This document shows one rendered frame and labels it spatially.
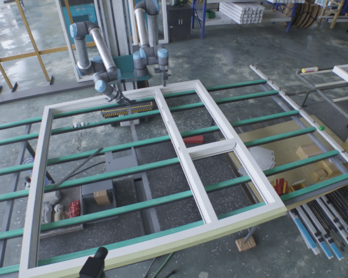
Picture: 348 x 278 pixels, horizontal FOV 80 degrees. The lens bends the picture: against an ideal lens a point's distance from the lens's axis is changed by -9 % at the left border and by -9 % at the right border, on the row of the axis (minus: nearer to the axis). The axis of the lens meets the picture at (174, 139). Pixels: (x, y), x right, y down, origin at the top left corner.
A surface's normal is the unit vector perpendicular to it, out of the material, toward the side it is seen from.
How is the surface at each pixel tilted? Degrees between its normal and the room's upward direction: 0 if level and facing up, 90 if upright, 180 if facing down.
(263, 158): 0
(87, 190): 0
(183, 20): 90
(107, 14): 90
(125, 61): 90
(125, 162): 0
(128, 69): 90
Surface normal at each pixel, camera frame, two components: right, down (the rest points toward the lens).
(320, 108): 0.00, -0.70
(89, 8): 0.27, 0.69
